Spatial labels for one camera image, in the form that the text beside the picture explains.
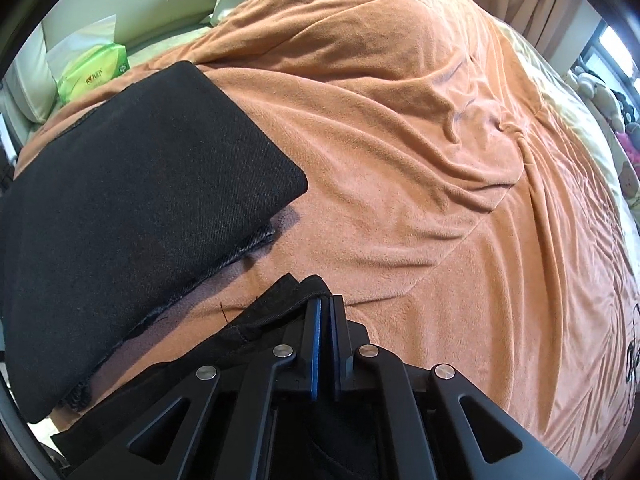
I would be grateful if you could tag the pink curtain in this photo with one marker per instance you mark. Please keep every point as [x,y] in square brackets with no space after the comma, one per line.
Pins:
[540,0]

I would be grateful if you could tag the black framed window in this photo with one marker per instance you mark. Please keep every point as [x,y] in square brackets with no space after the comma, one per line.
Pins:
[615,45]

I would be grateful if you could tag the cream padded headboard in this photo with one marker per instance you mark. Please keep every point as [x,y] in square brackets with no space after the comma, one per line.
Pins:
[150,0]

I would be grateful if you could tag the folded black pants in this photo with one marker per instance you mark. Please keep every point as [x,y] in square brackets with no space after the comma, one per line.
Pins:
[125,200]

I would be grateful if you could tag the green tissue pack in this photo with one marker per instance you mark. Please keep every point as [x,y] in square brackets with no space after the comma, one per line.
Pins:
[95,70]

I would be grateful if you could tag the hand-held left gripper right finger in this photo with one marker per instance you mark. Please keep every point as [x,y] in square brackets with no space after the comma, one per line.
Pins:
[339,350]

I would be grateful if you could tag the black pants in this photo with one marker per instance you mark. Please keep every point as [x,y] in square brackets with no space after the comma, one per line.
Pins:
[125,200]
[270,315]

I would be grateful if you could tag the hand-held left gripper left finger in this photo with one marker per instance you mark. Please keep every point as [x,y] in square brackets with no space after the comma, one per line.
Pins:
[315,350]

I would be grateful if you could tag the pink cloth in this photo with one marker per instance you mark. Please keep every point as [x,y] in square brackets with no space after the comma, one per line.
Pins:
[631,145]

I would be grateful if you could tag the orange blanket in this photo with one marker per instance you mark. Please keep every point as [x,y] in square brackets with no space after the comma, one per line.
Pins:
[425,160]

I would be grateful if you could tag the beige plush toy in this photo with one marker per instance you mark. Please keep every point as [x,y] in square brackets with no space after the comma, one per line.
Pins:
[597,92]

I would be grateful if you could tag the black plush toy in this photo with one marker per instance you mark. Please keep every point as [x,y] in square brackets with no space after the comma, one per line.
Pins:
[629,107]

